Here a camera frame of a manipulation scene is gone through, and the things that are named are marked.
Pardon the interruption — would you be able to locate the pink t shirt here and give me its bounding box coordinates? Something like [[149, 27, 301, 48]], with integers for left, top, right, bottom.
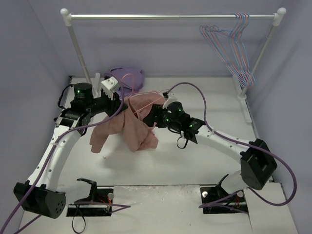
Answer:
[[89, 93, 165, 153]]

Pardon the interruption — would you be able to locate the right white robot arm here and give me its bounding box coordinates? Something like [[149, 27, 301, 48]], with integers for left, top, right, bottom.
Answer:
[[143, 101, 277, 201]]

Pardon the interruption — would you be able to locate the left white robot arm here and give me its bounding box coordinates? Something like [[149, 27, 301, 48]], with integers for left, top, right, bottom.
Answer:
[[13, 78, 127, 219]]

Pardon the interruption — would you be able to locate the purple t shirt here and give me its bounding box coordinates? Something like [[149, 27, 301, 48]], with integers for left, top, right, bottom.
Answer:
[[103, 67, 145, 96]]

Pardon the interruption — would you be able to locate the pink and blue hangers bunch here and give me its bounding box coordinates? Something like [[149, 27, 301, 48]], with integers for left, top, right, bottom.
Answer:
[[199, 13, 255, 89]]

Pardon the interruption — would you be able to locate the white metal clothes rack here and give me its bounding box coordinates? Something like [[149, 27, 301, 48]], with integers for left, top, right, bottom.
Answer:
[[60, 7, 287, 124]]

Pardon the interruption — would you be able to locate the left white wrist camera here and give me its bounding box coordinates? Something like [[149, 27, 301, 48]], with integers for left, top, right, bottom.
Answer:
[[100, 76, 120, 100]]

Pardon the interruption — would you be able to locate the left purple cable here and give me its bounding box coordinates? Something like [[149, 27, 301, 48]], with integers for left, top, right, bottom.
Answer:
[[0, 75, 131, 234]]

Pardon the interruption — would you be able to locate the purple cable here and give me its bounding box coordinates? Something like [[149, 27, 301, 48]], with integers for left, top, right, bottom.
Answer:
[[0, 75, 131, 234], [168, 82, 298, 213]]

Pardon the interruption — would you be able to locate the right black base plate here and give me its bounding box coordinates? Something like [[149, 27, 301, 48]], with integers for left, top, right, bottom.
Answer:
[[200, 187, 249, 215]]

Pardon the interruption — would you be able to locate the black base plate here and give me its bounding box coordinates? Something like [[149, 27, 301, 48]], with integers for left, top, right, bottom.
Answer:
[[200, 187, 249, 215], [66, 187, 114, 217]]

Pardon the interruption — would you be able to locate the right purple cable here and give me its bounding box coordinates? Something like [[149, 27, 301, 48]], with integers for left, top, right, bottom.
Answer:
[[168, 82, 298, 213]]

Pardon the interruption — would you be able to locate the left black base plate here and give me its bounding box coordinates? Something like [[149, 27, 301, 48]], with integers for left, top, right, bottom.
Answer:
[[66, 187, 114, 217]]

